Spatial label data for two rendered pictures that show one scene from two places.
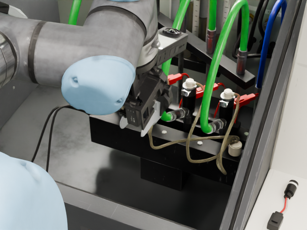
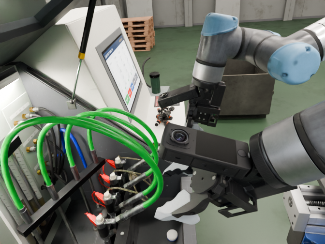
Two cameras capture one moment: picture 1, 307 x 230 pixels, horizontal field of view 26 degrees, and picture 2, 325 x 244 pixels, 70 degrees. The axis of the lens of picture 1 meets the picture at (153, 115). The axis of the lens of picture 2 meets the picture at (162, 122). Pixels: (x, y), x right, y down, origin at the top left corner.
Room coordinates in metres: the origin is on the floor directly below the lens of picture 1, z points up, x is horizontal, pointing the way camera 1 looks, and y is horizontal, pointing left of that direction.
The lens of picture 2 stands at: (1.02, 0.53, 1.63)
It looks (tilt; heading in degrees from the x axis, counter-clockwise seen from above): 31 degrees down; 252
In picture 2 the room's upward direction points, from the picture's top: 6 degrees counter-clockwise
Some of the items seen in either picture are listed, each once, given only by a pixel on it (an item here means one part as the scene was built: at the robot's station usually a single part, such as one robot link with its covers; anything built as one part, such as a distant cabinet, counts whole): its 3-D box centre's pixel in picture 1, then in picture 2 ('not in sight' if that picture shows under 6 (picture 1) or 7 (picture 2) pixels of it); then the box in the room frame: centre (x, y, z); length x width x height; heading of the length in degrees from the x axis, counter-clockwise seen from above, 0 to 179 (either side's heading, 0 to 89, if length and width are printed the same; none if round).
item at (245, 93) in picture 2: not in sight; (236, 85); (-0.95, -1.97, 0.32); 0.92 x 0.76 x 0.64; 66
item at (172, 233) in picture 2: not in sight; (172, 235); (0.86, 0.03, 0.84); 0.04 x 0.04 x 0.01
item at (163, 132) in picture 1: (169, 147); (121, 225); (1.02, -0.04, 0.91); 0.34 x 0.10 x 0.15; 67
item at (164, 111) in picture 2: not in sight; (165, 114); (0.64, -0.54, 1.01); 0.23 x 0.11 x 0.06; 67
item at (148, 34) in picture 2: not in sight; (134, 34); (-0.74, -6.53, 0.41); 1.10 x 0.75 x 0.82; 149
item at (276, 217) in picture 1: (283, 204); not in sight; (0.79, -0.24, 0.99); 0.12 x 0.02 x 0.02; 153
